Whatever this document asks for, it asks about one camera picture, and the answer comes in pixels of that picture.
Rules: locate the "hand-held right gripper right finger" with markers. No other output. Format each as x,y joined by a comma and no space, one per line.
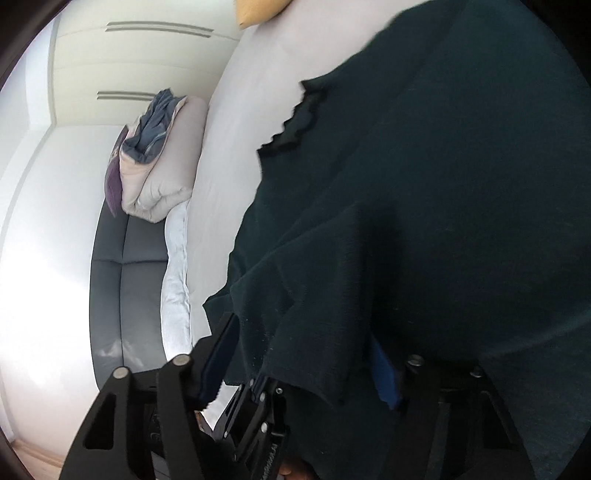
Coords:
387,381

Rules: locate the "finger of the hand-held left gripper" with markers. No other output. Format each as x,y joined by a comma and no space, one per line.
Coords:
258,404

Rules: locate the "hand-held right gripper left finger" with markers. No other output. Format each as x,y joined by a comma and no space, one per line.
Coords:
216,364

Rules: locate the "dark green knit top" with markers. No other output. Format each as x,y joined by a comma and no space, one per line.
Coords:
415,207

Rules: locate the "white quilted mattress pad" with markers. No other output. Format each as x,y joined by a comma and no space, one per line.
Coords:
178,286

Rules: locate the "purple pillow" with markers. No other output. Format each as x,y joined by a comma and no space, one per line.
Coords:
113,184

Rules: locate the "folded beige duvet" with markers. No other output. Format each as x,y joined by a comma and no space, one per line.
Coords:
171,161

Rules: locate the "white-sheeted bed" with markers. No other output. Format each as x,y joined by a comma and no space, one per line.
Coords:
240,138

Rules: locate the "blue crumpled cloth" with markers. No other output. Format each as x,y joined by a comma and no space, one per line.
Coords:
154,127

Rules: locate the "cream wardrobe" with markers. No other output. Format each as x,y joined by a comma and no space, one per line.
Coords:
138,60

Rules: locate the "yellow pillow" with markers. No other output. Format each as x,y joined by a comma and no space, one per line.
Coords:
258,10

